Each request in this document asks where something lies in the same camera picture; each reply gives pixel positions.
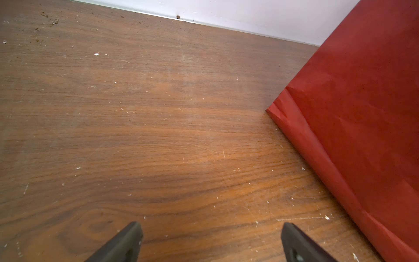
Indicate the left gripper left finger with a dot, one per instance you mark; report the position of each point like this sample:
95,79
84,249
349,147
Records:
123,247

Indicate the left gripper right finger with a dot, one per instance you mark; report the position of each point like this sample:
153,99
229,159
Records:
299,247

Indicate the red paper bag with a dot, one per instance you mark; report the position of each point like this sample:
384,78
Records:
352,112

